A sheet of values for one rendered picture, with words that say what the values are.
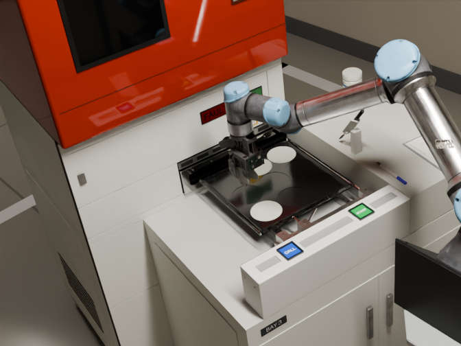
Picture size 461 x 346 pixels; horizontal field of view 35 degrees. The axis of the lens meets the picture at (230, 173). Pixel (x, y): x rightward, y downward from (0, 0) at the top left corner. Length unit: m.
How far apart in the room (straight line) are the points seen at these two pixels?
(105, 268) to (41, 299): 1.06
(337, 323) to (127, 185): 0.79
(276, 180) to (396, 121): 0.47
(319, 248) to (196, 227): 0.51
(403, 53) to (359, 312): 0.87
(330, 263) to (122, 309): 0.87
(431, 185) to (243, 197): 0.59
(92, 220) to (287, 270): 0.70
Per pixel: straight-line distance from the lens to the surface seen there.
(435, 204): 2.33
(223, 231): 2.36
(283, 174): 2.44
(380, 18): 4.79
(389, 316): 2.46
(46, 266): 3.71
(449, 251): 1.93
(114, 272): 2.55
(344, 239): 2.10
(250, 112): 2.05
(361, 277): 2.26
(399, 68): 1.88
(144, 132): 2.32
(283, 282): 2.03
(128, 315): 2.70
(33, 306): 3.53
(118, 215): 2.42
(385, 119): 2.56
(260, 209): 2.30
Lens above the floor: 2.35
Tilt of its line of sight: 36 degrees down
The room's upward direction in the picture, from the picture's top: 9 degrees counter-clockwise
